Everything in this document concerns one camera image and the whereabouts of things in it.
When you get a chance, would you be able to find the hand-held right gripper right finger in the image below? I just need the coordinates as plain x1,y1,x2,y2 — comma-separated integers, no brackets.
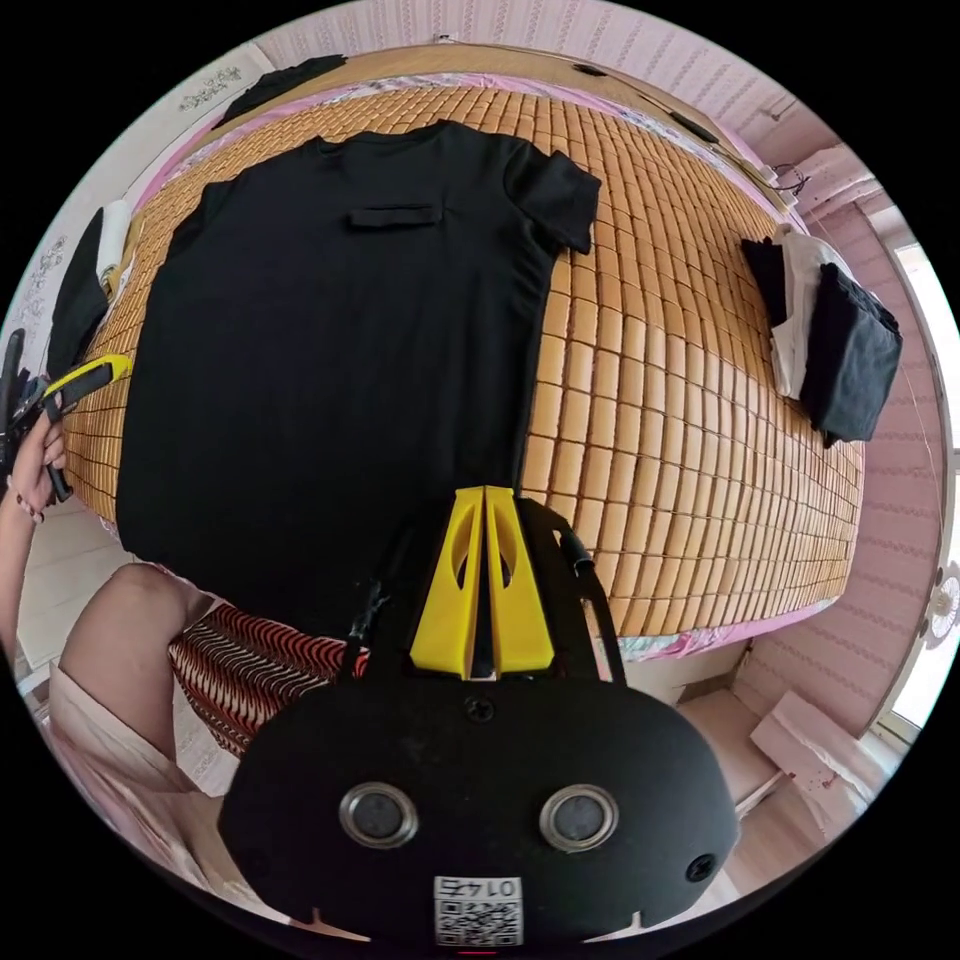
485,485,559,673

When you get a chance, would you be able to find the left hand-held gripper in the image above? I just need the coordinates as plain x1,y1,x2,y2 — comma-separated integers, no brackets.
0,327,136,505

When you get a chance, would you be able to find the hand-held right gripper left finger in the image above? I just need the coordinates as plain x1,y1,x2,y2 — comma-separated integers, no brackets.
409,486,489,673

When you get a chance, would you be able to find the black t-shirt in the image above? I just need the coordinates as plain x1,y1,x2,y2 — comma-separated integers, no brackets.
115,119,604,640

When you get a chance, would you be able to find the person's left forearm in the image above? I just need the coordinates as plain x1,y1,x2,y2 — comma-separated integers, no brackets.
0,488,40,646

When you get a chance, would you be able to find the person's left hand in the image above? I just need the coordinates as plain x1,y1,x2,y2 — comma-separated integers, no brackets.
5,416,69,526

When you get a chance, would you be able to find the black folded garment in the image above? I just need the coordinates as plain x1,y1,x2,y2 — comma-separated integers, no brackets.
212,53,348,131
45,206,115,381

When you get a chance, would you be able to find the white rolled cloth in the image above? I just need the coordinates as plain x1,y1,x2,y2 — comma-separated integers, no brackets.
98,199,133,273

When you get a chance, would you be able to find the bed with woven mat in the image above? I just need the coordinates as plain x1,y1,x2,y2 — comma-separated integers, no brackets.
58,46,868,663

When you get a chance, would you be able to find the person's body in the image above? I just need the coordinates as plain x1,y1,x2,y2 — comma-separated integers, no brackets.
14,562,372,925

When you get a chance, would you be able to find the white carton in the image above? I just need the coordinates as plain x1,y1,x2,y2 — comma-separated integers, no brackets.
748,688,905,813

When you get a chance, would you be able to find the pile of clothes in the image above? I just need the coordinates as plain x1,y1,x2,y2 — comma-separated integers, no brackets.
740,223,906,451

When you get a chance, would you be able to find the white fan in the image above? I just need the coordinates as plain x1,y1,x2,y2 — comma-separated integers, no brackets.
920,560,960,651

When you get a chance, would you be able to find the window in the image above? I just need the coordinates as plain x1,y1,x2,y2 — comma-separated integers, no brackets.
873,238,960,748

